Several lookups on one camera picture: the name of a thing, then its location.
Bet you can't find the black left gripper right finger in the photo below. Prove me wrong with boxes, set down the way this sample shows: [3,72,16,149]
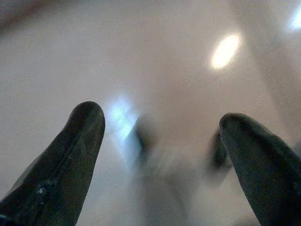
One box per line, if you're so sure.
[218,112,301,226]

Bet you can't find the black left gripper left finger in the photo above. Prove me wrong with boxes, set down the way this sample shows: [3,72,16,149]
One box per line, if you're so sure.
[0,101,106,226]

